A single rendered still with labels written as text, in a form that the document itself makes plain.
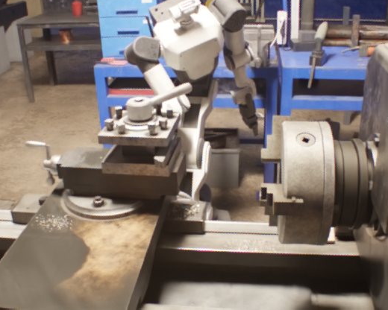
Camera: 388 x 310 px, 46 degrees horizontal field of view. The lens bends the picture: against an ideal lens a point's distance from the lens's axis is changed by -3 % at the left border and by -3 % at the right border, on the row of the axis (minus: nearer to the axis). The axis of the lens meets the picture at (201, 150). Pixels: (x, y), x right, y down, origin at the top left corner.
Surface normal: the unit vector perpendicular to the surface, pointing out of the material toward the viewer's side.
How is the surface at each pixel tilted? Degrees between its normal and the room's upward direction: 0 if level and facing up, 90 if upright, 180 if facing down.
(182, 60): 116
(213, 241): 0
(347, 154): 21
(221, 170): 90
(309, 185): 64
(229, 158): 90
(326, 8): 90
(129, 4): 90
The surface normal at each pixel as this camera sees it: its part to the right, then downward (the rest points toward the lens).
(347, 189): -0.11, 0.02
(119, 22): -0.11, 0.43
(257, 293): 0.26, -0.81
